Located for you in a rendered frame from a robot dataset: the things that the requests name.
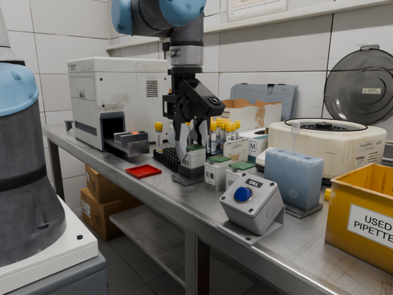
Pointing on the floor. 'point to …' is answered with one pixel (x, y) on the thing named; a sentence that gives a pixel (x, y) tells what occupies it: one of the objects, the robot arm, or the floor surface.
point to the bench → (224, 284)
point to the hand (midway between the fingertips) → (193, 154)
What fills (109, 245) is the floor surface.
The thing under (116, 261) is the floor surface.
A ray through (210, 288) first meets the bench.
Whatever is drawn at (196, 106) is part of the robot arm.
